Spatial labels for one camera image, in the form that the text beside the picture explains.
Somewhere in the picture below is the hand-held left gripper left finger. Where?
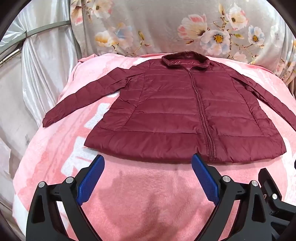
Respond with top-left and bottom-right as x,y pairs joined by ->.
26,154 -> 105,241

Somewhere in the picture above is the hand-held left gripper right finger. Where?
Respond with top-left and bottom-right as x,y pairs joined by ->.
192,153 -> 271,241

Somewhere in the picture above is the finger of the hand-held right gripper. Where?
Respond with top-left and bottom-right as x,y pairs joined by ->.
258,168 -> 296,241

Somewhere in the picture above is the maroon puffer jacket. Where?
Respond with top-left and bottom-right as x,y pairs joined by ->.
43,51 -> 296,163

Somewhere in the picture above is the pink blanket with white print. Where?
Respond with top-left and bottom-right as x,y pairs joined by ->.
13,53 -> 296,241

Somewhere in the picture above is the white satin curtain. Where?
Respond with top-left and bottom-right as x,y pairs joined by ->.
0,5 -> 80,223

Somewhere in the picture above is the grey floral cloth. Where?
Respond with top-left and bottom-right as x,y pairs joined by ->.
69,0 -> 296,87

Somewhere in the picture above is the grey curtain strap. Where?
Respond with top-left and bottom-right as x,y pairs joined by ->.
23,20 -> 71,40

